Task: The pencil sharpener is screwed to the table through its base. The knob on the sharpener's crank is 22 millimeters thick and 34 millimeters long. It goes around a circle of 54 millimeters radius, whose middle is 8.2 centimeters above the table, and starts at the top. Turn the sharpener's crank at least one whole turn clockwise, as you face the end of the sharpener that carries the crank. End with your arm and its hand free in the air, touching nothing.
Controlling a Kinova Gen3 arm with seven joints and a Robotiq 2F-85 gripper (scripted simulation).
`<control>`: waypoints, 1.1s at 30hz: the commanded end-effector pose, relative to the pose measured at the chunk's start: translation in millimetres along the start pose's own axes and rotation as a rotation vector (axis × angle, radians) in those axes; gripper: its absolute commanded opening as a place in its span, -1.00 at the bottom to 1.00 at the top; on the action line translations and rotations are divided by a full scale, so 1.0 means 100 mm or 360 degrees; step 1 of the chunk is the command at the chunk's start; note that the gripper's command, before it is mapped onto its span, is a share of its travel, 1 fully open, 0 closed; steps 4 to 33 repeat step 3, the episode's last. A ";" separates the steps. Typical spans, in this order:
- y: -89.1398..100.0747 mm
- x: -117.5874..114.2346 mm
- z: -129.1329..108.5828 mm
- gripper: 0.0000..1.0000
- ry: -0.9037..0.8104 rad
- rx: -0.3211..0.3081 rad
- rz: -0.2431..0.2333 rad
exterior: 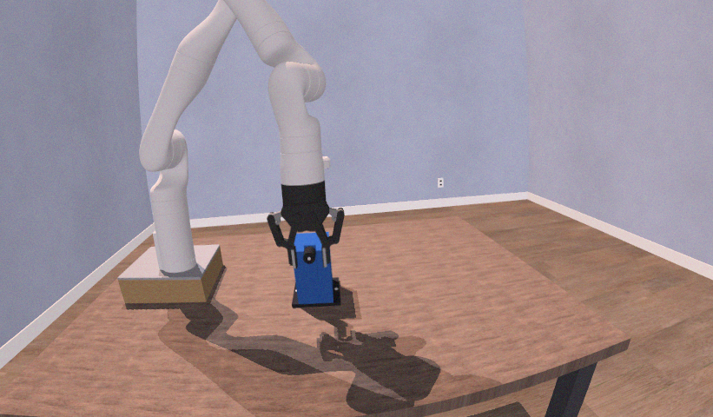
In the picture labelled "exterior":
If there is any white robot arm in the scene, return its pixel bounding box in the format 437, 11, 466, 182
139, 0, 331, 273

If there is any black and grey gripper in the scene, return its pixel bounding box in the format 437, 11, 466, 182
267, 181, 345, 268

